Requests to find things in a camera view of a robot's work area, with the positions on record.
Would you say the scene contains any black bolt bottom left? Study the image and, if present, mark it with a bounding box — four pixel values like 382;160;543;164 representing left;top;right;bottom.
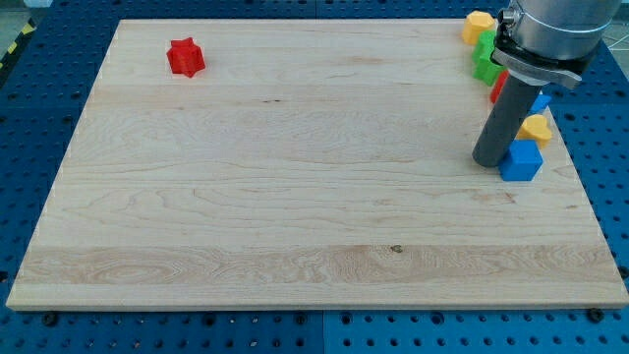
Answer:
41;312;59;327

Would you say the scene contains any small blue block behind rod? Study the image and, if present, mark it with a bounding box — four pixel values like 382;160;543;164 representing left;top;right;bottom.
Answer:
529;93;552;115

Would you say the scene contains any green block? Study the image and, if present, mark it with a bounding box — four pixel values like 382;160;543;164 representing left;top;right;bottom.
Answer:
472;29;506;87

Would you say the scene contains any red star block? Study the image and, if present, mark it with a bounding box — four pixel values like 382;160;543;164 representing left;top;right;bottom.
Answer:
166;37;205;78

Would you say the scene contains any wooden board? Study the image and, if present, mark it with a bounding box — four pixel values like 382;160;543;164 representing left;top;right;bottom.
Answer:
7;20;628;311

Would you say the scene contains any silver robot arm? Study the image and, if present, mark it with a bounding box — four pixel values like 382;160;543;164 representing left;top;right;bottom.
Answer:
491;0;621;89

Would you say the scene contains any blue cube block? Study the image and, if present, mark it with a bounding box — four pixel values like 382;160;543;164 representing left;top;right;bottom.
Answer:
498;140;543;182

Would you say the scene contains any yellow heart block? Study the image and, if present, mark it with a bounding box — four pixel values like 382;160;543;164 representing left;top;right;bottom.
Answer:
516;114;553;149

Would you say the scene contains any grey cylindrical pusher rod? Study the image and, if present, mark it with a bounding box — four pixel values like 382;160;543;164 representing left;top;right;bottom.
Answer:
472;75;543;167

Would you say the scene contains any black bolt bottom right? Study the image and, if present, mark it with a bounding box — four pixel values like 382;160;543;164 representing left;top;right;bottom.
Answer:
586;308;605;324

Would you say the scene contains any black bolt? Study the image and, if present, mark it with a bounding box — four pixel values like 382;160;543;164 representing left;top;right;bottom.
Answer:
41;312;59;327
586;308;605;324

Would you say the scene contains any yellow hexagon block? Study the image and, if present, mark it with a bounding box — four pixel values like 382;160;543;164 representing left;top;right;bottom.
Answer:
461;10;495;45

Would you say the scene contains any red block behind rod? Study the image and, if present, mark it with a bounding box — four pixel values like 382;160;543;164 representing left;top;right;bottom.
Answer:
489;70;509;104

